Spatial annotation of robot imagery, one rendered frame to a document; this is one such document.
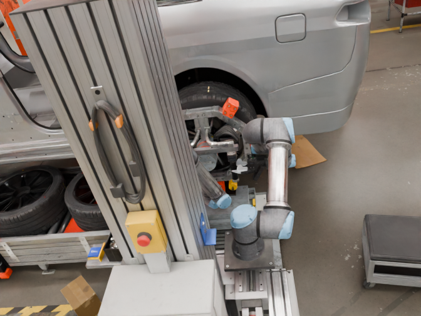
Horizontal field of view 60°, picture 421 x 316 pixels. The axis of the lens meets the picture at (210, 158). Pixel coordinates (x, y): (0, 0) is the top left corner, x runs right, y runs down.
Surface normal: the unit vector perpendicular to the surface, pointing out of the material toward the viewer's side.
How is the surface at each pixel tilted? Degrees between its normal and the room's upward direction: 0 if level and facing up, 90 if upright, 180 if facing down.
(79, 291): 0
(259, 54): 90
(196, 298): 0
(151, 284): 0
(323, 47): 90
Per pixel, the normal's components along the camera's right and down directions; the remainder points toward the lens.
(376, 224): -0.16, -0.80
